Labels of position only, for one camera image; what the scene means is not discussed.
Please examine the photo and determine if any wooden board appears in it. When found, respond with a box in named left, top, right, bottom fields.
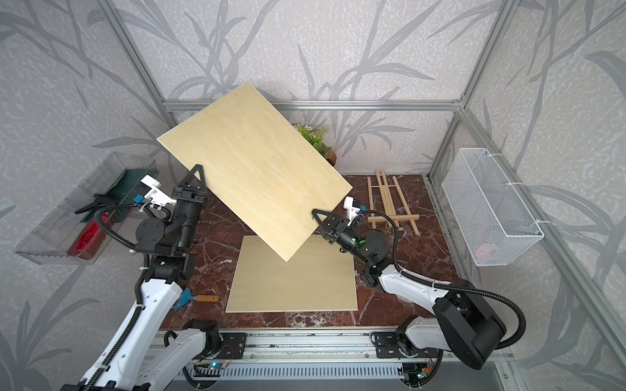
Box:
left=158, top=83, right=352, bottom=261
left=226, top=235, right=358, bottom=313

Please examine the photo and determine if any wooden easel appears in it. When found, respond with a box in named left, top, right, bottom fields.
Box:
left=367, top=170, right=421, bottom=237

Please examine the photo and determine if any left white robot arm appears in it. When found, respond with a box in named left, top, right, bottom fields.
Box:
left=62, top=165, right=223, bottom=390

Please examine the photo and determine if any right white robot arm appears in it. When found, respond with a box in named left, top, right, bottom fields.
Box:
left=311, top=209, right=507, bottom=370

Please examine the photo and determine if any pink flower pot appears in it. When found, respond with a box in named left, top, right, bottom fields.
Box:
left=324, top=148, right=337, bottom=166

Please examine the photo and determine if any green dustpan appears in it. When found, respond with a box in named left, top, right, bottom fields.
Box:
left=75, top=168, right=159, bottom=223

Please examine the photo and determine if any green artificial plant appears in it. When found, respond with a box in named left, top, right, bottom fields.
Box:
left=293, top=124, right=330, bottom=156

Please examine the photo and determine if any blue garden hand rake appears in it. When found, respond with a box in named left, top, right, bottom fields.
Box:
left=171, top=288, right=220, bottom=310

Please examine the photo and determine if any pink item in basket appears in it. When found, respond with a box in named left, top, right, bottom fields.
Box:
left=474, top=244, right=498, bottom=263

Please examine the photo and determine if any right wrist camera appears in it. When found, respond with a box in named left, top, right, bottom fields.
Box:
left=343, top=196, right=366, bottom=224

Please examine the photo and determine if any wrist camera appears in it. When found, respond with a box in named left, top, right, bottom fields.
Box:
left=133, top=174, right=177, bottom=210
left=343, top=196, right=366, bottom=224

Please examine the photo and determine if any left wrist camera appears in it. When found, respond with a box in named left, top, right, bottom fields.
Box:
left=133, top=174, right=177, bottom=210

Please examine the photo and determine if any clear plastic wall bin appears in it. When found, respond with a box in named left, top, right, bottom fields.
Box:
left=15, top=153, right=159, bottom=265

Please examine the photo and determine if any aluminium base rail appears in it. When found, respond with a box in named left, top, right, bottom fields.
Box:
left=187, top=327, right=521, bottom=390

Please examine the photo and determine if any white wire mesh basket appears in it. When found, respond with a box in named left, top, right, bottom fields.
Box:
left=443, top=148, right=544, bottom=267

